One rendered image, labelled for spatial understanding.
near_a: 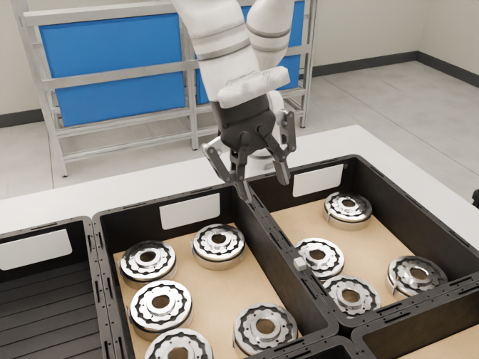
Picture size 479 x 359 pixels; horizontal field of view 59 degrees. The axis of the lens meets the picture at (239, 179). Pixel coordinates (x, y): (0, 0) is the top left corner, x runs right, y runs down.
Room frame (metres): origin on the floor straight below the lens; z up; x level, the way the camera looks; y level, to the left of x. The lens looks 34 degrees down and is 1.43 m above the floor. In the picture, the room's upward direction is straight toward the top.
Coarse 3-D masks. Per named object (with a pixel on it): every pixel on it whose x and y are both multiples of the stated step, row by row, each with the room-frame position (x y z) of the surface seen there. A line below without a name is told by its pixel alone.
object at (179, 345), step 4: (172, 344) 0.38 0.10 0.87; (176, 344) 0.38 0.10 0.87; (180, 344) 0.38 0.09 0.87; (184, 344) 0.38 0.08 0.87; (188, 344) 0.38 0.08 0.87; (168, 348) 0.38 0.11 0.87; (172, 348) 0.38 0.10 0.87; (176, 348) 0.38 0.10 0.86; (180, 348) 0.38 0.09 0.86; (184, 348) 0.38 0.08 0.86; (188, 348) 0.38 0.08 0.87; (192, 348) 0.38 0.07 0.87; (164, 352) 0.37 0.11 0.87; (168, 352) 0.37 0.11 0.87; (188, 352) 0.37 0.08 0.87; (192, 352) 0.37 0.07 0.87; (164, 356) 0.36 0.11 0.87; (168, 356) 0.36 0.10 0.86; (188, 356) 0.36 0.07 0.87; (192, 356) 0.36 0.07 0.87
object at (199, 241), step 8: (216, 224) 0.67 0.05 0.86; (224, 224) 0.67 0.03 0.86; (200, 232) 0.64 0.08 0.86; (208, 232) 0.64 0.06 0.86; (232, 232) 0.64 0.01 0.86; (240, 232) 0.64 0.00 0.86; (200, 240) 0.62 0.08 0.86; (232, 240) 0.62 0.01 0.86; (240, 240) 0.62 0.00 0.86; (200, 248) 0.60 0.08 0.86; (208, 248) 0.60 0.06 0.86; (224, 248) 0.60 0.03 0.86; (232, 248) 0.60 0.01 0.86; (240, 248) 0.60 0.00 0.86; (208, 256) 0.57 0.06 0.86; (216, 256) 0.57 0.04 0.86; (224, 256) 0.57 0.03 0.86; (232, 256) 0.58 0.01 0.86
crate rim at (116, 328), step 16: (192, 192) 0.69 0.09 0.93; (208, 192) 0.69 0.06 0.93; (128, 208) 0.63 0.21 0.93; (256, 208) 0.63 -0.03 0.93; (96, 224) 0.59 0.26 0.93; (96, 240) 0.54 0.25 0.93; (272, 240) 0.54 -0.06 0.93; (288, 256) 0.50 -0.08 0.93; (112, 288) 0.44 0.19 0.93; (304, 288) 0.44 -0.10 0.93; (112, 304) 0.41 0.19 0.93; (320, 304) 0.41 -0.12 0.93; (112, 320) 0.38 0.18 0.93; (112, 336) 0.35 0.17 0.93; (304, 336) 0.35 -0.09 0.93; (320, 336) 0.35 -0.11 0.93; (272, 352) 0.33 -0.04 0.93; (288, 352) 0.33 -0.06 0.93
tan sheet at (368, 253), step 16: (304, 208) 0.76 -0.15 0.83; (320, 208) 0.76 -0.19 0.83; (288, 224) 0.70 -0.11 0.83; (304, 224) 0.70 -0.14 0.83; (320, 224) 0.70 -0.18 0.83; (336, 240) 0.65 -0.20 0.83; (352, 240) 0.65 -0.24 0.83; (368, 240) 0.65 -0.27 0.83; (384, 240) 0.65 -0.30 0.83; (352, 256) 0.60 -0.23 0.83; (368, 256) 0.60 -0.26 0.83; (384, 256) 0.60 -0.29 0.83; (352, 272) 0.56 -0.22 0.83; (368, 272) 0.56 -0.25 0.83; (384, 272) 0.56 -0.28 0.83; (384, 288) 0.52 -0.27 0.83; (384, 304) 0.49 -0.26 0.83
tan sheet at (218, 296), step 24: (168, 240) 0.65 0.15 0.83; (192, 240) 0.65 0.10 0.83; (192, 264) 0.58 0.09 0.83; (240, 264) 0.58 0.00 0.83; (120, 288) 0.52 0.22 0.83; (192, 288) 0.52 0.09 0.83; (216, 288) 0.52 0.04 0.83; (240, 288) 0.52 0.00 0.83; (264, 288) 0.52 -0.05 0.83; (216, 312) 0.47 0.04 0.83; (216, 336) 0.42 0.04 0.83
